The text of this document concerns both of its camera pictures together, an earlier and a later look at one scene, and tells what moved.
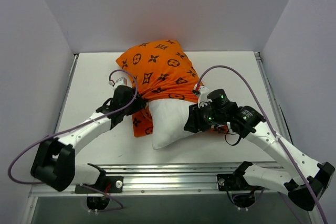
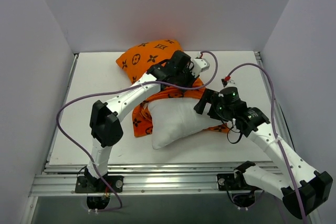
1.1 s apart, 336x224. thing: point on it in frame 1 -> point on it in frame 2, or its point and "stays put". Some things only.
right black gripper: x=192 y=119 -> x=207 y=102
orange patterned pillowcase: x=159 y=70 stays put
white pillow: x=168 y=117 stays put
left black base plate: x=109 y=184 stays put
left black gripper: x=137 y=102 -> x=189 y=77
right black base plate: x=234 y=182 stays put
